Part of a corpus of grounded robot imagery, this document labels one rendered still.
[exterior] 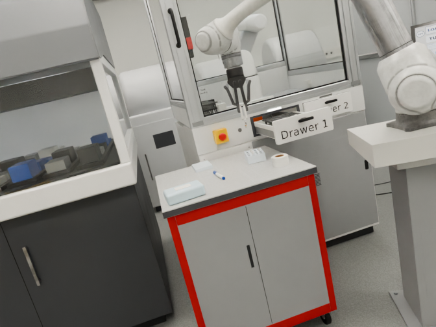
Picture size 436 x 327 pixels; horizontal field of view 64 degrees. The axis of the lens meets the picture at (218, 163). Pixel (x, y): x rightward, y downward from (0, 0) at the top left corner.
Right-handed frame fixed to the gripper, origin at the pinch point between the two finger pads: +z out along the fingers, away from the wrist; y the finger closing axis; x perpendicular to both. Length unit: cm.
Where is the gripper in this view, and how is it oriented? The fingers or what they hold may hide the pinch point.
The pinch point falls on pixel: (242, 111)
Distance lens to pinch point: 163.2
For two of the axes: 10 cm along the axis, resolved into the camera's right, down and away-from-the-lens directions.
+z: 2.2, 9.5, 2.4
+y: -9.7, 2.3, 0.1
